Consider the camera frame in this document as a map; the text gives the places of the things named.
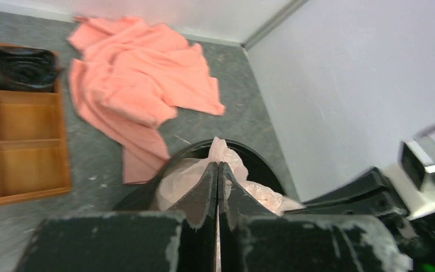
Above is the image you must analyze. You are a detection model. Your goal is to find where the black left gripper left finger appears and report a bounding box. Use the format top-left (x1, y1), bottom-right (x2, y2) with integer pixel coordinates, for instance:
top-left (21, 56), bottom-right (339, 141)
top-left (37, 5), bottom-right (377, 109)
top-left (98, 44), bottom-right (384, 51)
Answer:
top-left (15, 163), bottom-right (218, 271)

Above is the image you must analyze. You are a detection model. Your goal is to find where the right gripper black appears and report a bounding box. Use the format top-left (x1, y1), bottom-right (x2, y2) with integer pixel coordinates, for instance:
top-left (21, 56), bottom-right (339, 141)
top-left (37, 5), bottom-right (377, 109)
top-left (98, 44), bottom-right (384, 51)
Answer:
top-left (285, 167), bottom-right (435, 271)

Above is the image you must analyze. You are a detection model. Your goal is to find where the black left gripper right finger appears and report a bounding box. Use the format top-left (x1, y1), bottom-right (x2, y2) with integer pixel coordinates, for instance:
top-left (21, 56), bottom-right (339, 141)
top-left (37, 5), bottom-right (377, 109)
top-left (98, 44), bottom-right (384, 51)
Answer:
top-left (218, 163), bottom-right (413, 271)

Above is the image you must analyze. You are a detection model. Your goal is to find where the black trash bin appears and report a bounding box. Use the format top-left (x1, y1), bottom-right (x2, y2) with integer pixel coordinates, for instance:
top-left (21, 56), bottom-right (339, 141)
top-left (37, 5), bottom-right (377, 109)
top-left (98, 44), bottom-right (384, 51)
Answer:
top-left (113, 139), bottom-right (287, 211)

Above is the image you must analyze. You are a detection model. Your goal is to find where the pink plastic trash bag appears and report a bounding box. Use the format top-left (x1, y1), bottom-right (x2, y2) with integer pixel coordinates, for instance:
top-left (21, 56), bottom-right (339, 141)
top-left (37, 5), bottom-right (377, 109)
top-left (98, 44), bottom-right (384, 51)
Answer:
top-left (156, 137), bottom-right (304, 215)

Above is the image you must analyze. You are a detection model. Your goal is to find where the salmon pink cloth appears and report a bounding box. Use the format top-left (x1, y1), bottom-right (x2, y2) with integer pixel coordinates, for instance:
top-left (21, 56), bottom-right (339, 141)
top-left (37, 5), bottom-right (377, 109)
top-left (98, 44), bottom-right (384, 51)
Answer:
top-left (68, 17), bottom-right (225, 184)

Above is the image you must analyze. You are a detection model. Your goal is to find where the orange compartment tray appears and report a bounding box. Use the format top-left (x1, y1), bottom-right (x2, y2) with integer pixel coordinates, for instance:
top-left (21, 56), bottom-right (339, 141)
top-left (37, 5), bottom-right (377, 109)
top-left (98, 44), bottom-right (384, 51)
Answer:
top-left (0, 43), bottom-right (71, 206)

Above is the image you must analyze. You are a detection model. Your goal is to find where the black rolled belt right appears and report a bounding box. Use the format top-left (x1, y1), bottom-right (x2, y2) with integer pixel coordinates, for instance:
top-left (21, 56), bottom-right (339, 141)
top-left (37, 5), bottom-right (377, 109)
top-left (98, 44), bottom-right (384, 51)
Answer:
top-left (0, 46), bottom-right (65, 93)

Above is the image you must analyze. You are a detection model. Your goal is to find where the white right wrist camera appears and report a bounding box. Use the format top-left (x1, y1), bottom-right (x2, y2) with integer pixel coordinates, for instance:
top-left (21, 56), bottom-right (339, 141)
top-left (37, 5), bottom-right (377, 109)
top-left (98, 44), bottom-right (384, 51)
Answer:
top-left (383, 136), bottom-right (435, 220)

